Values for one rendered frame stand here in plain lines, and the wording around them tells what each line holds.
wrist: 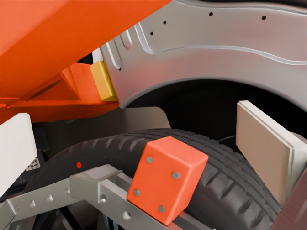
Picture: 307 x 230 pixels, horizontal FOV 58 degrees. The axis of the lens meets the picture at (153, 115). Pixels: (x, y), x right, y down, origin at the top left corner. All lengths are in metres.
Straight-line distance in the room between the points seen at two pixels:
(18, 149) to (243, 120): 0.13
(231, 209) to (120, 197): 0.16
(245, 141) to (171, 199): 0.21
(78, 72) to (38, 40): 0.52
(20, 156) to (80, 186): 0.27
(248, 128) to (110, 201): 0.29
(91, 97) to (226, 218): 0.67
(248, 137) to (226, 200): 0.28
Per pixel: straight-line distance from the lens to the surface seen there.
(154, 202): 0.38
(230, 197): 0.44
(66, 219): 0.65
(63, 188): 0.47
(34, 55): 0.52
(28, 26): 0.45
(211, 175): 0.45
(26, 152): 0.18
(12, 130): 0.17
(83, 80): 0.99
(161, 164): 0.36
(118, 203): 0.41
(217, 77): 0.82
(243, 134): 0.17
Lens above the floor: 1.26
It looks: 27 degrees down
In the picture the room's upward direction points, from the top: 66 degrees clockwise
